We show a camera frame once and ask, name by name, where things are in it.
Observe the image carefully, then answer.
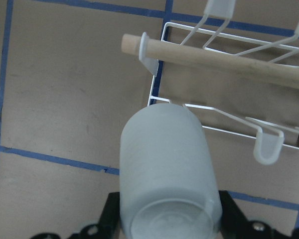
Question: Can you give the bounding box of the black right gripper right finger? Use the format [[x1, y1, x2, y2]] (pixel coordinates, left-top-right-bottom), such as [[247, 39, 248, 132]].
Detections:
[[219, 191, 299, 239]]

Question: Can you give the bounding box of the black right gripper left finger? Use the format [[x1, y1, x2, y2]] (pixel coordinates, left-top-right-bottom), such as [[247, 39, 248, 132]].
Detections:
[[29, 191, 122, 239]]

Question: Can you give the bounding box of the frosted white cup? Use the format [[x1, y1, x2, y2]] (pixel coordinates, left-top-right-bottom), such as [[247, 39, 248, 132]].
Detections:
[[120, 103, 222, 239]]

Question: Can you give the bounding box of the white wire cup rack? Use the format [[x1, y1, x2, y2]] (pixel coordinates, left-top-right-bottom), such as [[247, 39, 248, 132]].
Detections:
[[121, 0, 299, 166]]

